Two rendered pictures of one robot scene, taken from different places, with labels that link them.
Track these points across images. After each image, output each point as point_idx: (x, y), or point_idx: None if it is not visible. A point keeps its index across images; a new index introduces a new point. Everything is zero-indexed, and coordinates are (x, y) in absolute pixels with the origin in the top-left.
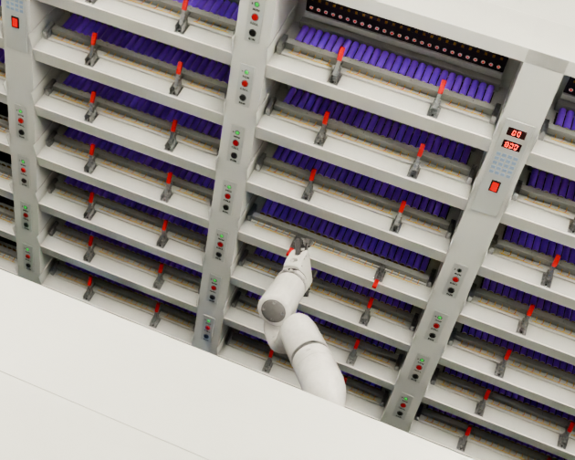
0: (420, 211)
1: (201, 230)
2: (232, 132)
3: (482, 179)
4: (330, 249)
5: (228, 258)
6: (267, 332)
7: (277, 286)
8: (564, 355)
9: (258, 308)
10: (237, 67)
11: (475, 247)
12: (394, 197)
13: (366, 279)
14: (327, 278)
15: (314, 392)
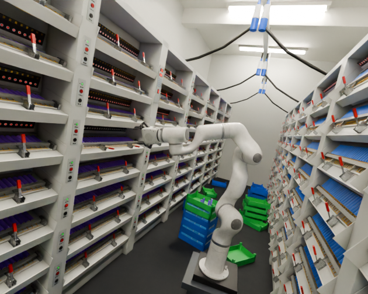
0: (132, 114)
1: (32, 181)
2: (79, 84)
3: (156, 89)
4: (111, 145)
5: (75, 177)
6: (182, 149)
7: (177, 127)
8: (166, 146)
9: (184, 136)
10: (82, 38)
11: (153, 118)
12: (123, 112)
13: (129, 149)
14: (103, 167)
15: (244, 128)
